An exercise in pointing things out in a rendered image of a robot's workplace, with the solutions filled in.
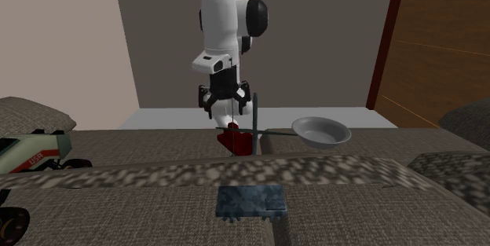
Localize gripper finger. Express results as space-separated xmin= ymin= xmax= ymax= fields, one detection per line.
xmin=197 ymin=83 xmax=214 ymax=120
xmin=234 ymin=80 xmax=252 ymax=116

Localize grey-brown fabric sofa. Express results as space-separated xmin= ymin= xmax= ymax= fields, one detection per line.
xmin=0 ymin=96 xmax=490 ymax=246

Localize grey bowl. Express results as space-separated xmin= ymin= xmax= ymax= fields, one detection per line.
xmin=291 ymin=116 xmax=353 ymax=151

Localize blue marbled flat box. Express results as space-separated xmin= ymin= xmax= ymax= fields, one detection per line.
xmin=214 ymin=185 xmax=289 ymax=223

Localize brown wooden door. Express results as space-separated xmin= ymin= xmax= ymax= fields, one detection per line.
xmin=364 ymin=0 xmax=490 ymax=130

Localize white toy car, black wheels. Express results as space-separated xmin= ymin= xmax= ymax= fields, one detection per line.
xmin=0 ymin=129 xmax=93 ymax=246

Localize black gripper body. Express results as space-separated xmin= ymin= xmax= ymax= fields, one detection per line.
xmin=208 ymin=64 xmax=240 ymax=101

